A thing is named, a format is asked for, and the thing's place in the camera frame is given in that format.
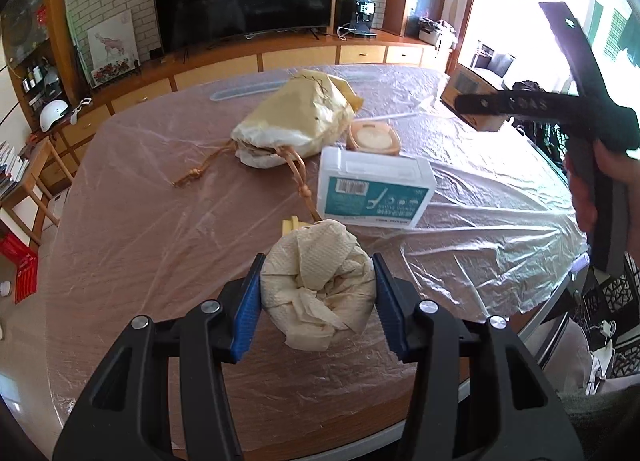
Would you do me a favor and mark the beige paper towel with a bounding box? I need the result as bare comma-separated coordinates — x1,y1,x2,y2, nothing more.
260,219,376,351

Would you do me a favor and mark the white printed carton box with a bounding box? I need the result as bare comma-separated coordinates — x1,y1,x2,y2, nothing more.
440,63,506,132

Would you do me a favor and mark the person's right hand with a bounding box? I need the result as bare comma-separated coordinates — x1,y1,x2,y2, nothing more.
565,140,640,262

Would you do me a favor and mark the red plastic basket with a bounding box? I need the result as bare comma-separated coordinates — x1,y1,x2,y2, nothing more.
1,231,38,304

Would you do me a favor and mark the yellow small cup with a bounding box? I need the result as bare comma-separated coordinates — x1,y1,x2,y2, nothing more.
281,216,312,236

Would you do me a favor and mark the round tan compact case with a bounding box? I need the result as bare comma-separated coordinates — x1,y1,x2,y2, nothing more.
346,120,400,155

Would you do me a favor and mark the wooden side stool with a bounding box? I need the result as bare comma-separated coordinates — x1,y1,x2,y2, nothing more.
1,137,76,249

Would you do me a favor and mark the white teal floss box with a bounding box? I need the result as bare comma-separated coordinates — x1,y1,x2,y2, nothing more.
317,147,437,229

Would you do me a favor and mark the black coffee machine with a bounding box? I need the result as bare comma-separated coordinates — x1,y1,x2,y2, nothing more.
349,0,376,38

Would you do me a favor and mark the stack of books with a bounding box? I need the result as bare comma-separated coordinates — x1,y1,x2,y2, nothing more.
0,141,29,199

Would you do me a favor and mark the white round helmet lamp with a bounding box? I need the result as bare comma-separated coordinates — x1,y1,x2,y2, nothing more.
39,99,70,132

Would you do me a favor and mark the wooden tv cabinet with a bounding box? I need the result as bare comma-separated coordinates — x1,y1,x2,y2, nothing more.
25,0,451,191

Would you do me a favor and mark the beige drawstring pouch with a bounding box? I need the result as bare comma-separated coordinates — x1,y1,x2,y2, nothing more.
174,70,363,222

